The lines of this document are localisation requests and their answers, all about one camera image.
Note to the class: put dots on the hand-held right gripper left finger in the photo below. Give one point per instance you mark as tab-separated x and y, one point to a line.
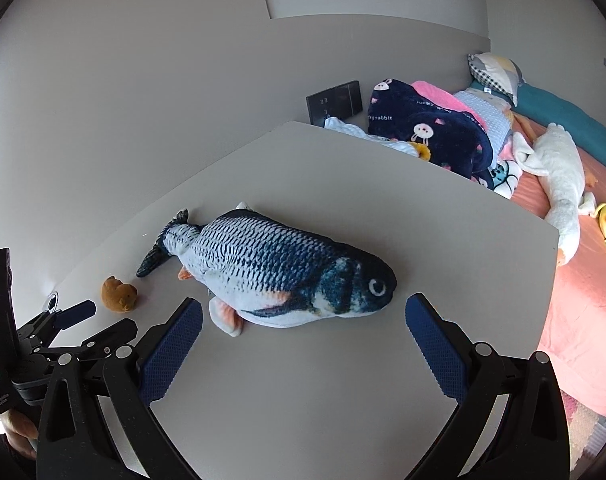
173	350

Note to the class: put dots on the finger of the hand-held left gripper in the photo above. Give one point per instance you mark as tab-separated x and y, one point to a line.
115	332
75	314

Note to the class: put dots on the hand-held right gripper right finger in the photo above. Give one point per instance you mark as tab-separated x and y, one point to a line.
433	350

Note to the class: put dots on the small brown bear toy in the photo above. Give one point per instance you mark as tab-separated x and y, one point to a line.
118	297

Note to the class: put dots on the blue grey fish plush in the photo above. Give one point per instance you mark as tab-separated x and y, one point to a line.
263	260

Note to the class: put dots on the person's left hand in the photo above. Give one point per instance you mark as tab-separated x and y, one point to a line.
20	430

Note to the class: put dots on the metal table grommet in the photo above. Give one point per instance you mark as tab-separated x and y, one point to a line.
52	302

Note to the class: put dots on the pink bed sheet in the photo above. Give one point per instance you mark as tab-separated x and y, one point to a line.
588	320

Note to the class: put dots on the white cartoon print cloth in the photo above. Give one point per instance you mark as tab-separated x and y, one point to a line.
503	180

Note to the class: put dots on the white goose plush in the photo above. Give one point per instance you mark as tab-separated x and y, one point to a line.
563	180

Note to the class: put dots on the navy rabbit print blanket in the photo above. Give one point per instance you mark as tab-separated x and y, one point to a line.
433	125

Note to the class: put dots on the pale blue cloth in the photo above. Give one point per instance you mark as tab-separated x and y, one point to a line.
363	132

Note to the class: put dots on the light blue knit blanket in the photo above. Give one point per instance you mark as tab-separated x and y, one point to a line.
490	120

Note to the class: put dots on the pink fleece cloth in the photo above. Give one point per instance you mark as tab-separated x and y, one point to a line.
433	91

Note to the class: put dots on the teal bolster pillow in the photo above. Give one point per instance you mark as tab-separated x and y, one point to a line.
583	130

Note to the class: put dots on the patchwork checked pillow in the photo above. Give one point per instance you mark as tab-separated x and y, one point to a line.
493	72

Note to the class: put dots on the black wall switch panel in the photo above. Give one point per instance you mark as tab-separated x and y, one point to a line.
333	102

